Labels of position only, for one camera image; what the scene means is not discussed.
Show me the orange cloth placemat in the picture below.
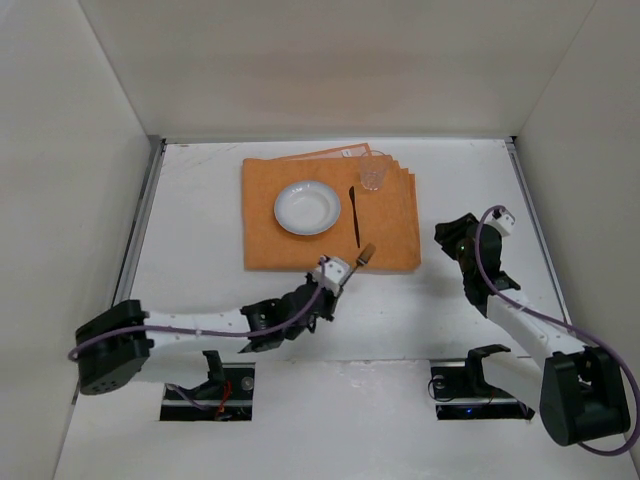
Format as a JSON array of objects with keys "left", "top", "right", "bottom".
[{"left": 241, "top": 157, "right": 421, "bottom": 272}]

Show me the clear plastic cup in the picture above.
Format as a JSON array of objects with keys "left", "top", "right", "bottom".
[{"left": 359, "top": 150, "right": 390, "bottom": 191}]

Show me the black knife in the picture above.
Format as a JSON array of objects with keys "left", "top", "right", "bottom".
[{"left": 349, "top": 185, "right": 361, "bottom": 248}]

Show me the white paper plate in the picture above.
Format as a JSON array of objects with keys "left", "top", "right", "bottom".
[{"left": 274, "top": 180, "right": 341, "bottom": 236}]

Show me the black fork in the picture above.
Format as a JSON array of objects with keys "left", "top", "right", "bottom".
[{"left": 341, "top": 243, "right": 376, "bottom": 286}]

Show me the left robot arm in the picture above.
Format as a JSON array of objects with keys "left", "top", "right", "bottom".
[{"left": 69, "top": 277, "right": 343, "bottom": 396}]

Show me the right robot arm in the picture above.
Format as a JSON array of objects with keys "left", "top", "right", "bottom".
[{"left": 434, "top": 205, "right": 639, "bottom": 457}]

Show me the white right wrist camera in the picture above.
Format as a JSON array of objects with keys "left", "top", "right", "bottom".
[{"left": 488, "top": 208, "right": 516, "bottom": 237}]

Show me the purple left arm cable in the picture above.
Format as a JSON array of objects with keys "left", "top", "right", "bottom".
[{"left": 67, "top": 257, "right": 331, "bottom": 411}]

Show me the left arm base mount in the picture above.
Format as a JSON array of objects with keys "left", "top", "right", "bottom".
[{"left": 159, "top": 351, "right": 256, "bottom": 422}]

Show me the right aluminium table rail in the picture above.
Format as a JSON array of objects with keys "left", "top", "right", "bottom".
[{"left": 505, "top": 136, "right": 572, "bottom": 325}]

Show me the aluminium table rail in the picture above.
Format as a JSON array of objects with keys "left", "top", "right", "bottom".
[
  {"left": 505, "top": 136, "right": 572, "bottom": 325},
  {"left": 108, "top": 135, "right": 167, "bottom": 309}
]

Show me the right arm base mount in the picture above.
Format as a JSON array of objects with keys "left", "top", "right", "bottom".
[{"left": 427, "top": 344, "right": 535, "bottom": 421}]

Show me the left aluminium table rail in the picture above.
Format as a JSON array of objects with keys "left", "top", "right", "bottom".
[{"left": 108, "top": 135, "right": 167, "bottom": 309}]

